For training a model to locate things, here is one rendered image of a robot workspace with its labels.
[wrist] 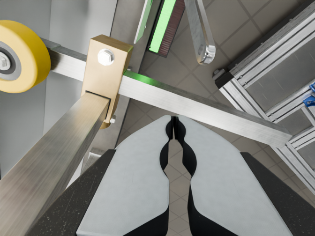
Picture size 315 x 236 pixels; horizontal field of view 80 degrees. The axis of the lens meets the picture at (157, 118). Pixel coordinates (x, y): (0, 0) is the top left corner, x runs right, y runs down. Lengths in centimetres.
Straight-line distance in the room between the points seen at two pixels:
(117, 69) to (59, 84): 36
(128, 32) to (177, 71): 77
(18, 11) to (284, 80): 104
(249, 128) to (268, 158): 134
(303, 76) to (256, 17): 38
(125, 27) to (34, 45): 20
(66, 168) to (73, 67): 16
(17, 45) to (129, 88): 14
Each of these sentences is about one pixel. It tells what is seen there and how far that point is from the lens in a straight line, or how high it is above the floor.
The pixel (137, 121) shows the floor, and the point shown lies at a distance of 132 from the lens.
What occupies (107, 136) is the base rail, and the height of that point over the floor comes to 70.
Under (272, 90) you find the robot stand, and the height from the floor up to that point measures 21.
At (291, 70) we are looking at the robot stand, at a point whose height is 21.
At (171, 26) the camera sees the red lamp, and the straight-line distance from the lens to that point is 42.
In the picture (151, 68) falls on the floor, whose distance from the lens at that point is 116.
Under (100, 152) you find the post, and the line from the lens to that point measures 56.
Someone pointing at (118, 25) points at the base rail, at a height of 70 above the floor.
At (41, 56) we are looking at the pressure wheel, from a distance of 27.
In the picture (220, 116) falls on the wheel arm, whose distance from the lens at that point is 31.
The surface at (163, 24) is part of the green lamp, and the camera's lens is 42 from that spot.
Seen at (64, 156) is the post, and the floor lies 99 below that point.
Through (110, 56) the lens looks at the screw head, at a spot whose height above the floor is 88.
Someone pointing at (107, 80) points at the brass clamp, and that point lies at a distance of 28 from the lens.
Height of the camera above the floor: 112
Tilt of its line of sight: 60 degrees down
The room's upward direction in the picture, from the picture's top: 175 degrees counter-clockwise
